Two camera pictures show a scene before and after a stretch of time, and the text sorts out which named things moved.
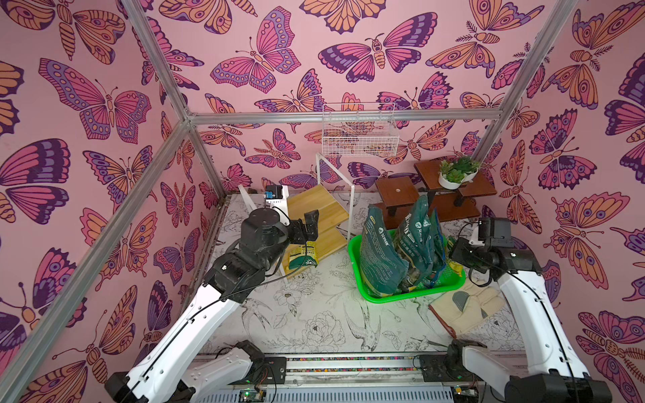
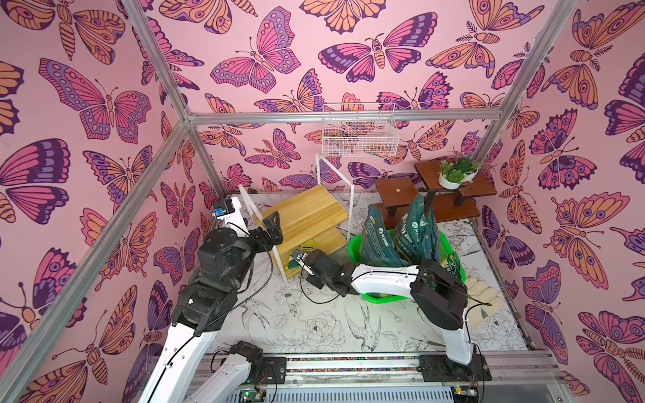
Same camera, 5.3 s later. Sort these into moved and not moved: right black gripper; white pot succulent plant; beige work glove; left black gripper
Moved: right black gripper; left black gripper
Not moved: white pot succulent plant; beige work glove
